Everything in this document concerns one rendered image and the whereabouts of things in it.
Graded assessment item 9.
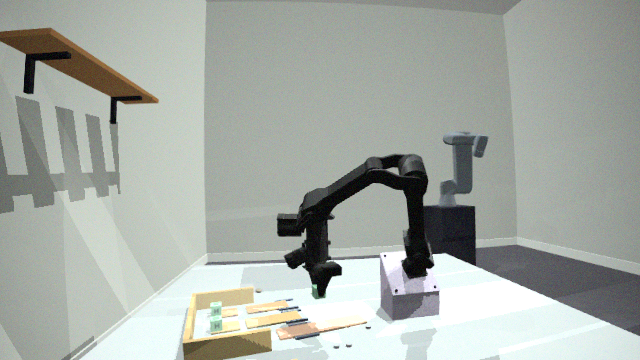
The green labelled cube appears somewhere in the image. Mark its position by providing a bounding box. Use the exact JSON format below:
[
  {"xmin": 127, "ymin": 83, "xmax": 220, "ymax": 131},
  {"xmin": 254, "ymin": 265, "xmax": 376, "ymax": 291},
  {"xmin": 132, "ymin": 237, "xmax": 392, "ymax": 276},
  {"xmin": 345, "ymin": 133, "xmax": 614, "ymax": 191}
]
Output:
[{"xmin": 312, "ymin": 284, "xmax": 327, "ymax": 300}]

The tan u-shaped low wall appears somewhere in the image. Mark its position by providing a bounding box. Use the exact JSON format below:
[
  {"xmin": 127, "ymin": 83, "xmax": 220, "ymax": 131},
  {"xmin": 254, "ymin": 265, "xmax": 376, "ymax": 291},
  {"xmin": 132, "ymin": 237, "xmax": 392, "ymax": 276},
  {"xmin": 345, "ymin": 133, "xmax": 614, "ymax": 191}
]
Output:
[{"xmin": 182, "ymin": 284, "xmax": 272, "ymax": 360}]

